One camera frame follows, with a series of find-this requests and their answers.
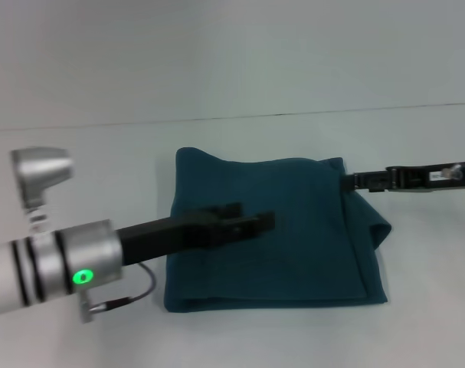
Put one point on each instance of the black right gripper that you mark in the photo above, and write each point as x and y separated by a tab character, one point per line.
427	178

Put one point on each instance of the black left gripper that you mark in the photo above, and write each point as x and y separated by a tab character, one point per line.
167	237

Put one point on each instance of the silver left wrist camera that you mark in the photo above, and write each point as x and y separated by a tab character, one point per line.
40	172

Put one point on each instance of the teal t-shirt with FREE print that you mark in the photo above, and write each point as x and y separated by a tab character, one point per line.
293	237

